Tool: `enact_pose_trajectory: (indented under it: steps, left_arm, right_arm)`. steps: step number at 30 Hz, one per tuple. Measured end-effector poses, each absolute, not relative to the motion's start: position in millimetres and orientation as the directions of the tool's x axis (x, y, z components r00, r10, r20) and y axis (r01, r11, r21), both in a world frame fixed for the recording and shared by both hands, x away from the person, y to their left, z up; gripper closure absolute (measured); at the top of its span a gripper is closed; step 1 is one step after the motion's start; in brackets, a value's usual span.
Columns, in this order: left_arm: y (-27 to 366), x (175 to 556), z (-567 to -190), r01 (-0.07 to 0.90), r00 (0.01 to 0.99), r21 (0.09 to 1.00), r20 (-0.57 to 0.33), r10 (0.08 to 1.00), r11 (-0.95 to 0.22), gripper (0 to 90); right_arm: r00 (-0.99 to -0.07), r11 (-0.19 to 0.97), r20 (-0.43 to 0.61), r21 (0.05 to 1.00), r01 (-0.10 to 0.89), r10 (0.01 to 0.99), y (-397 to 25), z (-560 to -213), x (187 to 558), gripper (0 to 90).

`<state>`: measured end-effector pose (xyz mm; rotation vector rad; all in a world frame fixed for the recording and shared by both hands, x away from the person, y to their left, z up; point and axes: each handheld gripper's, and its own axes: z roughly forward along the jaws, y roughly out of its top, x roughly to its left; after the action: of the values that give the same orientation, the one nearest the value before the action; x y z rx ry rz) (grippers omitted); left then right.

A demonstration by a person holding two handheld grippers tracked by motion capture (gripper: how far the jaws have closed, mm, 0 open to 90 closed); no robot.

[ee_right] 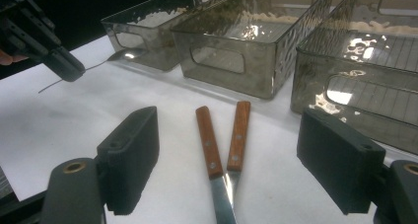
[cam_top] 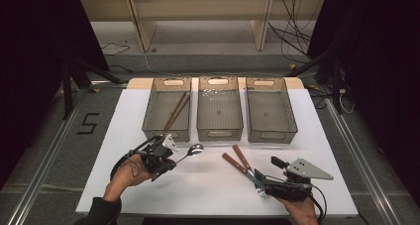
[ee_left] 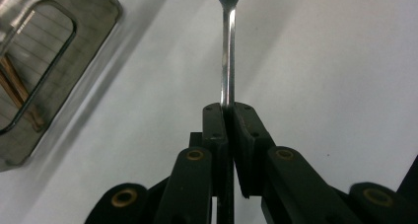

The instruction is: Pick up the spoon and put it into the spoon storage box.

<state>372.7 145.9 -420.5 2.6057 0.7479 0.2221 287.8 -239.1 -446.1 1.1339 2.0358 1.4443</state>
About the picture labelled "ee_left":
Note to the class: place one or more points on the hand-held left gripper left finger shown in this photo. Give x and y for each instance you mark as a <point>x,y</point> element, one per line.
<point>215,135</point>

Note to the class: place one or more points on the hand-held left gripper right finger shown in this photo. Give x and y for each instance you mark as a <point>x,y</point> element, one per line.
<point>249,151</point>

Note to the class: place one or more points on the silver metal spoon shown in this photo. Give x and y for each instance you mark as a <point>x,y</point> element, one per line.
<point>228,53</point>

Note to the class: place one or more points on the smoky clear plastic bin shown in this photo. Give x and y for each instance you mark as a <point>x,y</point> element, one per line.
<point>92,36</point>

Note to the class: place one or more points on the brown wooden chopstick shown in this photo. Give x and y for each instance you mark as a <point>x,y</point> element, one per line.
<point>19,86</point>
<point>9,92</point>

